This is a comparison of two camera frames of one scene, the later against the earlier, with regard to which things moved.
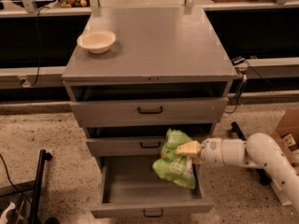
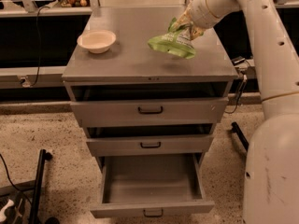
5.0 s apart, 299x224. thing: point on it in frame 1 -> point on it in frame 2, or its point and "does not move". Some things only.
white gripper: [211, 150] -> [199, 12]
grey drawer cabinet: [137, 71] does not move
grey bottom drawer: [130, 188] does not move
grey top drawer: [149, 111] does not move
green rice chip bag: [175, 166] -> [177, 41]
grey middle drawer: [125, 146] does not move
